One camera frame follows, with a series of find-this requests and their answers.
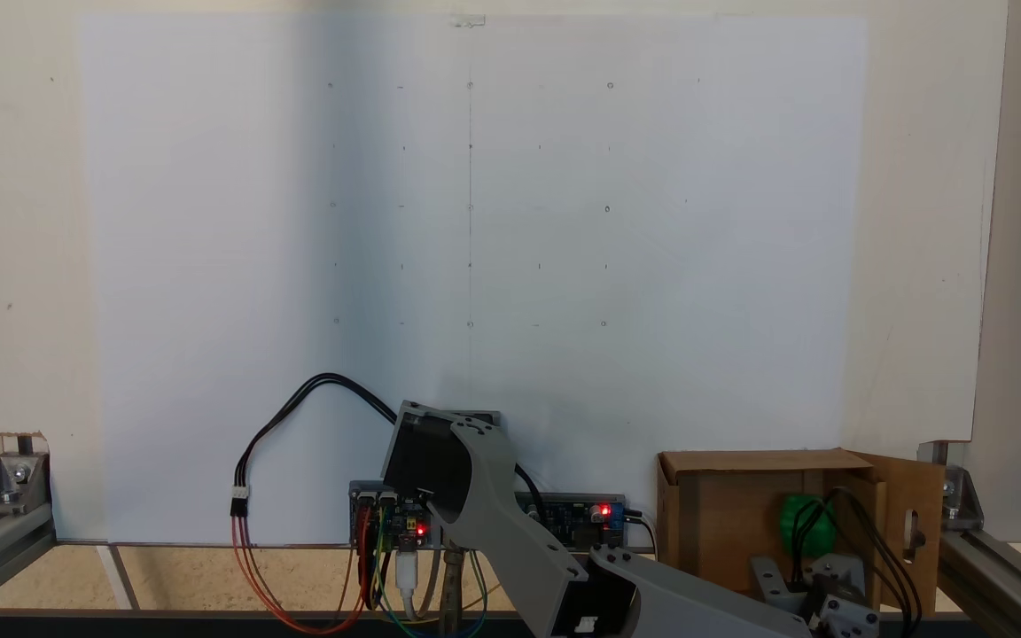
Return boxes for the green dice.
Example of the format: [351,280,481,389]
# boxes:
[779,493,838,558]

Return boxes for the brown cardboard box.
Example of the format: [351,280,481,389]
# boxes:
[656,447,948,621]

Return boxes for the blue power circuit board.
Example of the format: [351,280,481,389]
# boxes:
[515,493,628,548]

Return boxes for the motor driver circuit board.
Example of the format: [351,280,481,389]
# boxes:
[348,479,433,548]

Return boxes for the black arm motor cables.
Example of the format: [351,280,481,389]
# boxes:
[789,486,925,637]

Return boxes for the metal corner bracket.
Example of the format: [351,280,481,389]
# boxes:
[0,450,52,517]
[916,440,983,525]

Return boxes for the green jumper wire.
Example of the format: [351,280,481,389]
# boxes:
[376,548,491,638]

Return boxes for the white USB cable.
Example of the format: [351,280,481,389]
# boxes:
[394,546,429,614]

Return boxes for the black power cable pair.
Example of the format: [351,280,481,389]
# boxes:
[230,371,407,518]

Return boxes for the red and orange wires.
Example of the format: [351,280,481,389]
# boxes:
[230,512,373,636]

